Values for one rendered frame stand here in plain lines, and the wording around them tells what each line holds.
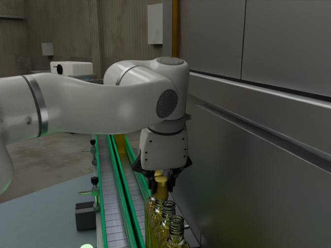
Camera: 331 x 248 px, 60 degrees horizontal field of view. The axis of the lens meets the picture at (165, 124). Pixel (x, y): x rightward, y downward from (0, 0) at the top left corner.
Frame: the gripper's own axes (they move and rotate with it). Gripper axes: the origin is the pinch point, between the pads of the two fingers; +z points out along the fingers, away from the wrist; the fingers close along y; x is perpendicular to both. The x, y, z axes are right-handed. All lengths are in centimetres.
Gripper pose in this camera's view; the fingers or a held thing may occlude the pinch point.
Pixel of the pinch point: (161, 182)
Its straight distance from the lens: 66.5
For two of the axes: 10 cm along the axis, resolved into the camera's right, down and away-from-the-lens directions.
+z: -0.6, 8.7, 4.9
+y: -9.7, 0.6, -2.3
